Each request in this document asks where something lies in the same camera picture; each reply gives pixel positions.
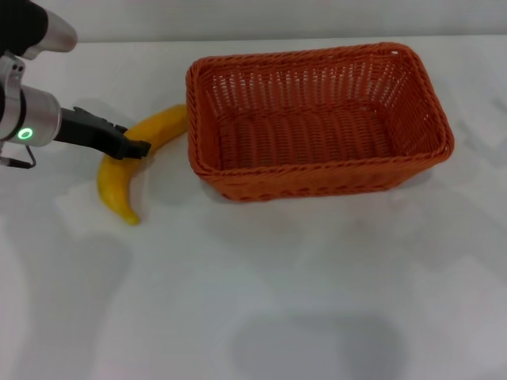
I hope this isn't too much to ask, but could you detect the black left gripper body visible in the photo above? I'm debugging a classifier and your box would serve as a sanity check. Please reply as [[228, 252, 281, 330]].
[[52, 105, 128, 160]]

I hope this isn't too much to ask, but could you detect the yellow banana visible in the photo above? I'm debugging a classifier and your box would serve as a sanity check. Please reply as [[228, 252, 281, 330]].
[[97, 104, 189, 227]]

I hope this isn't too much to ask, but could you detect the orange woven plastic basket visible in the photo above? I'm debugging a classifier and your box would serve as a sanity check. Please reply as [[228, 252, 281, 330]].
[[185, 40, 456, 203]]

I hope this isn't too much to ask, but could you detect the grey left gripper cable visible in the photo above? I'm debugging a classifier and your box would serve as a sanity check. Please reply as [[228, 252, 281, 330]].
[[0, 145, 37, 169]]

